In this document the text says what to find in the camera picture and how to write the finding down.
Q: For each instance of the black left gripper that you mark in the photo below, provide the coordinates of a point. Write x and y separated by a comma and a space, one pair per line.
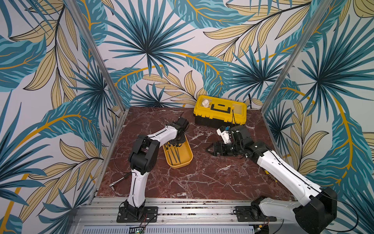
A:
182, 141

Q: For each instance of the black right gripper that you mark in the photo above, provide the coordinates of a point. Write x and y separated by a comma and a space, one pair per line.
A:
223, 147

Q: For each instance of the black file tool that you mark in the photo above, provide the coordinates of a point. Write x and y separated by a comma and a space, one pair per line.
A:
176, 155

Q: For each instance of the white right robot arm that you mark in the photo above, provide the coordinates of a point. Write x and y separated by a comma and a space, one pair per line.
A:
314, 208

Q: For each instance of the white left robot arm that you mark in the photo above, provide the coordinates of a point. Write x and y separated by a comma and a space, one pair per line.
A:
144, 155

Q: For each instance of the small ratchet tool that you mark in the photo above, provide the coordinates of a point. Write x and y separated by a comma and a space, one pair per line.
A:
119, 180

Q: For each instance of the black screwdriver in tray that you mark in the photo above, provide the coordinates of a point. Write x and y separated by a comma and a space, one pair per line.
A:
169, 155

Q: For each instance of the yellow plastic tray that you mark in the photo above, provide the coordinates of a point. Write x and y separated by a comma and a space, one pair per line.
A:
186, 155

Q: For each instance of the yellow and black toolbox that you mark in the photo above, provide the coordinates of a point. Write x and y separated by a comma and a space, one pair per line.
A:
221, 112

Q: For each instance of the white roll in toolbox lid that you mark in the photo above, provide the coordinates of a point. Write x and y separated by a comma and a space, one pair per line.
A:
205, 103

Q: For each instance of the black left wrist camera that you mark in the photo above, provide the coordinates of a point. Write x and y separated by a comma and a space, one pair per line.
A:
181, 124

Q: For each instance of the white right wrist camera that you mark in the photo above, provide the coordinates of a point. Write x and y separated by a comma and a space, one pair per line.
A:
224, 133

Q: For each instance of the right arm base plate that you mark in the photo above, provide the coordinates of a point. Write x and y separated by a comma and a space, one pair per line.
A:
251, 214

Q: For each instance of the aluminium front rail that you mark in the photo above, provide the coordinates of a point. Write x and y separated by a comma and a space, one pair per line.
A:
178, 213

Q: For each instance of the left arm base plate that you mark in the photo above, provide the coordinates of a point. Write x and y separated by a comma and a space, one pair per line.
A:
129, 214

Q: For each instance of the left aluminium corner post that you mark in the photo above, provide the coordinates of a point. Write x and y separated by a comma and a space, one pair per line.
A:
83, 27

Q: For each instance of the aluminium corner post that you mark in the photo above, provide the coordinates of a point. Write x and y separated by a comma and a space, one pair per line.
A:
83, 27
322, 7

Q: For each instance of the right aluminium corner post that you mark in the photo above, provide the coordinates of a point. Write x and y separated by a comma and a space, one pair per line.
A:
322, 7

